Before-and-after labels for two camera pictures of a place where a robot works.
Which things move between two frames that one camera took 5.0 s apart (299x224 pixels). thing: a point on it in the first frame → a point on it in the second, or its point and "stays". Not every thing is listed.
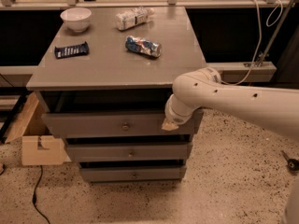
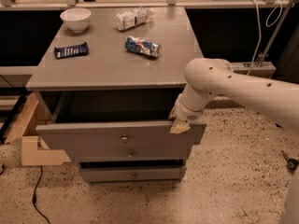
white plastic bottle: (133, 17) stays
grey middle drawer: (128, 152) stays
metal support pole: (262, 58) stays
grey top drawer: (84, 124) → (122, 137)
